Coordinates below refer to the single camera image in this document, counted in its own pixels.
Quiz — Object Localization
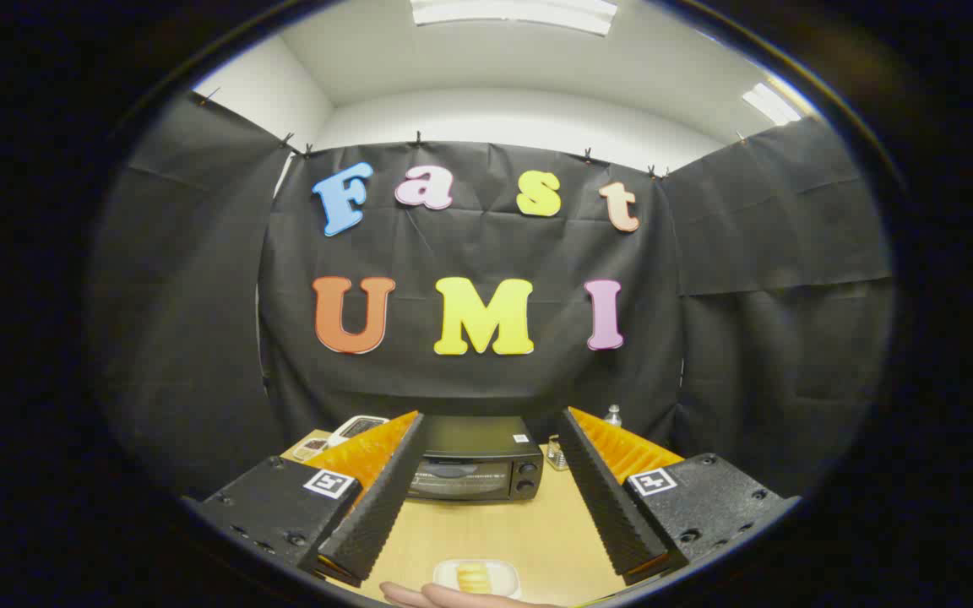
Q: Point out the white oval dish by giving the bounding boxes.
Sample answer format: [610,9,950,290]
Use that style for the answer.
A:
[433,558,523,600]

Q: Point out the large ceiling light panel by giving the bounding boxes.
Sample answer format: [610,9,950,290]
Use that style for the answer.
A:
[409,0,620,36]

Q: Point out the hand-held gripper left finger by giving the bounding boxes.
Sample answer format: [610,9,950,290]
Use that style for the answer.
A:
[187,411,427,589]

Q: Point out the white pop-up toaster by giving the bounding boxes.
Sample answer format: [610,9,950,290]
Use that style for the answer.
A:
[326,415,390,448]

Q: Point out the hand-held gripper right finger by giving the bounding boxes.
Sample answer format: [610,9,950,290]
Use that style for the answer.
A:
[556,407,802,586]

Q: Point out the black toaster oven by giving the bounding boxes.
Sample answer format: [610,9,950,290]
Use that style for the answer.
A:
[406,415,545,505]

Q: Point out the small ceiling light panel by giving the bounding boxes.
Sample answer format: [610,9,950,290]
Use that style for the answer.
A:
[742,82,804,128]

